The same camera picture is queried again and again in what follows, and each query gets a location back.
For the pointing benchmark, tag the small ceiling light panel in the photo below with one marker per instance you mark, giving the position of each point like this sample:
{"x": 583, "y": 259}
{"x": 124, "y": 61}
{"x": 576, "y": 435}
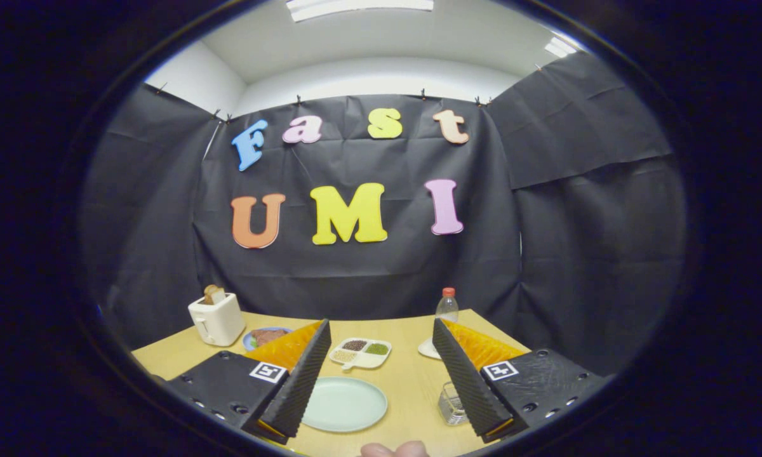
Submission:
{"x": 559, "y": 46}

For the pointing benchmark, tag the white toaster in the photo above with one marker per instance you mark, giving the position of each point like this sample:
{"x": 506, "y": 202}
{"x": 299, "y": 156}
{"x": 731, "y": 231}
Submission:
{"x": 219, "y": 320}

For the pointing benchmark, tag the pale green plate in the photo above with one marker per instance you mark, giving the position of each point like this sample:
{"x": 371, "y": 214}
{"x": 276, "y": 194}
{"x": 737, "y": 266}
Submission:
{"x": 349, "y": 403}

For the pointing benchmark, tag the pile of dark red beans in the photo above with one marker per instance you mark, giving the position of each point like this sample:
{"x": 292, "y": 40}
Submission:
{"x": 354, "y": 345}

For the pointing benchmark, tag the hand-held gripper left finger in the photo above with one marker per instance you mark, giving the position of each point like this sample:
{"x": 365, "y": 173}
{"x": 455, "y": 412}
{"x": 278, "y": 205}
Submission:
{"x": 298, "y": 387}

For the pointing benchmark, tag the long ceiling light panel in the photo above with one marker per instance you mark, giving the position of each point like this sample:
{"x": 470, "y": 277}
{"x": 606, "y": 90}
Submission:
{"x": 359, "y": 7}

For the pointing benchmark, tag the pile of yellow soybeans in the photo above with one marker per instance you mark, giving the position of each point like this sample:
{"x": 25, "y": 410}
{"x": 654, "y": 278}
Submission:
{"x": 343, "y": 355}

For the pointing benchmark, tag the white divided dish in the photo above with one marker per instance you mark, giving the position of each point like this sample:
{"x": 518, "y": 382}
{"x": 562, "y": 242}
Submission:
{"x": 371, "y": 361}

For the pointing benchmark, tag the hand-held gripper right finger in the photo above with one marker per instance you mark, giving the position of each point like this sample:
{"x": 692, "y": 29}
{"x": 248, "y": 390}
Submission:
{"x": 463, "y": 381}

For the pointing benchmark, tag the toast slice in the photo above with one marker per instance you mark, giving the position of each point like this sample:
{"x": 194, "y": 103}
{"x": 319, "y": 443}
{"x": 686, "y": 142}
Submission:
{"x": 213, "y": 294}

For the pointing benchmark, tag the brown steak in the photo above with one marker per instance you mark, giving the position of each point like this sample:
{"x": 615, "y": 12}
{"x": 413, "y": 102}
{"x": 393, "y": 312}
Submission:
{"x": 267, "y": 336}

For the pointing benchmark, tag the clear plastic bottle red cap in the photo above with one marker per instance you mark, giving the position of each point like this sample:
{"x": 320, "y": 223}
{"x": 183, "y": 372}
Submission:
{"x": 447, "y": 310}

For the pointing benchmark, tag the blue plate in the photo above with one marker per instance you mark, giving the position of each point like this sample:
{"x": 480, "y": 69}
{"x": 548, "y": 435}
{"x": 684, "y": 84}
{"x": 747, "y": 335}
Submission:
{"x": 247, "y": 343}

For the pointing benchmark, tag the pile of green mung beans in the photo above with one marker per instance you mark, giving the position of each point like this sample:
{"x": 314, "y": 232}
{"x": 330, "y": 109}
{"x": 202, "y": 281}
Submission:
{"x": 376, "y": 348}

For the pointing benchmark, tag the small white tray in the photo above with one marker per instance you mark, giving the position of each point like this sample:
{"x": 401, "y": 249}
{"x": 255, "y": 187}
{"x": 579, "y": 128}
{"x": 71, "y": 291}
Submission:
{"x": 428, "y": 350}

